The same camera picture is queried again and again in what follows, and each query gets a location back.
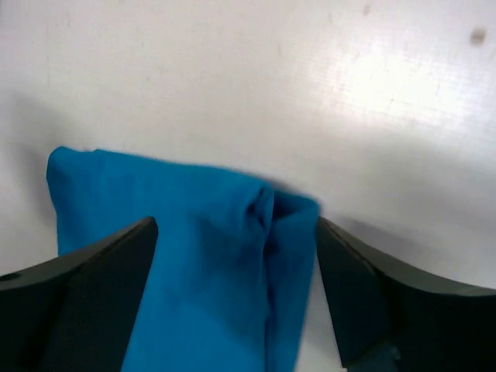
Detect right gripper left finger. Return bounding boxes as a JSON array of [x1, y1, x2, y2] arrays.
[[1, 217, 158, 372]]

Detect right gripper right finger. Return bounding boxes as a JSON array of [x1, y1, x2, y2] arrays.
[[316, 219, 495, 371]]

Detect blue t-shirt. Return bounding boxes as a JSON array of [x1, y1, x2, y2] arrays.
[[46, 147, 319, 371]]

